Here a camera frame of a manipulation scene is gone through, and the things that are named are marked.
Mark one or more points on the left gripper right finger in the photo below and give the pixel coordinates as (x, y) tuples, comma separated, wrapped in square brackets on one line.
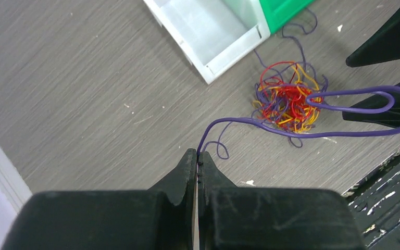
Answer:
[(232, 217)]

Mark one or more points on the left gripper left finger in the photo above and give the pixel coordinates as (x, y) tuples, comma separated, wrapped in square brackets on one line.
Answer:
[(160, 217)]

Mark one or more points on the green plastic bin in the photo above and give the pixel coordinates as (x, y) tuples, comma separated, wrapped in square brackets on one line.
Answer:
[(279, 12)]

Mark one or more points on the white plastic bin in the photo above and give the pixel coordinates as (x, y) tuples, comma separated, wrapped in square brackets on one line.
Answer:
[(213, 35)]

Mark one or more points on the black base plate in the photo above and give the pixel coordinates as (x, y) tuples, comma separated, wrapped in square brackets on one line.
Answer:
[(375, 204)]

